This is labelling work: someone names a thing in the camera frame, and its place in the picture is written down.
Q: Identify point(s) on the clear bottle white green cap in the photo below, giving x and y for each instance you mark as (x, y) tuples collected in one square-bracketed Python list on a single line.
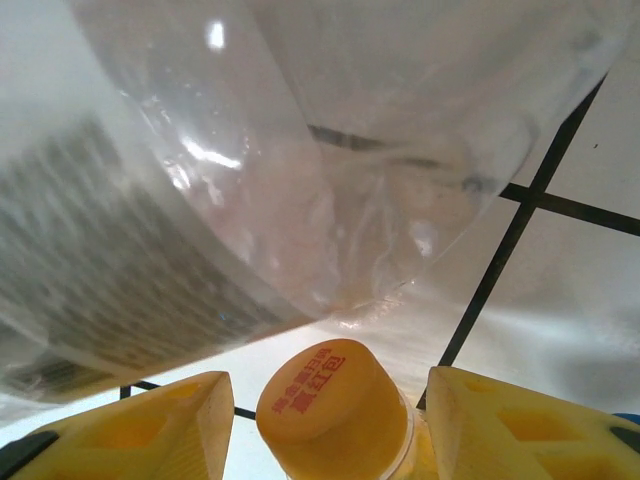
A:
[(250, 150)]

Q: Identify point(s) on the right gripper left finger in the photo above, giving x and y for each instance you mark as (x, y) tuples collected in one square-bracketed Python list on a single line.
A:
[(150, 440)]

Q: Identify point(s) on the orange label plastic bottle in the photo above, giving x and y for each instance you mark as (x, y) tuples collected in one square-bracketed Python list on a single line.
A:
[(325, 410)]

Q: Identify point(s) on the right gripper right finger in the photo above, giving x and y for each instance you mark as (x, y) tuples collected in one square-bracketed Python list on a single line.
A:
[(525, 440)]

